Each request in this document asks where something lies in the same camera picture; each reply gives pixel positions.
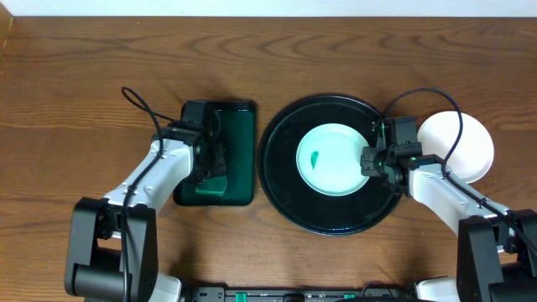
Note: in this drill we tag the white plate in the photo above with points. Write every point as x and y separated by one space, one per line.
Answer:
473 155

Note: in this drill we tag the black round tray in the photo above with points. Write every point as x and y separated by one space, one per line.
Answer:
287 191

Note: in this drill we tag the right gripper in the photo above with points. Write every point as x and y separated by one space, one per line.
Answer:
367 167

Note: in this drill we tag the green plate bottom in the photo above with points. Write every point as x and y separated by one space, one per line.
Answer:
328 159

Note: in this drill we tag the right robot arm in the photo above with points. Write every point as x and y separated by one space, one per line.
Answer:
496 246

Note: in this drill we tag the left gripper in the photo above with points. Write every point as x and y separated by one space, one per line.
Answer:
216 157

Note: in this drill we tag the green scrubbing sponge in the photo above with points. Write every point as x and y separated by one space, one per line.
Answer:
214 186

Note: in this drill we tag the black rectangular tray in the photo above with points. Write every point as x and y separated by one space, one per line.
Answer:
238 136

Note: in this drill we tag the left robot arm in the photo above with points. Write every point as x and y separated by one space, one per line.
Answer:
113 246

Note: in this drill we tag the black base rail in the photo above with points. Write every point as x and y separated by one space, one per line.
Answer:
374 291

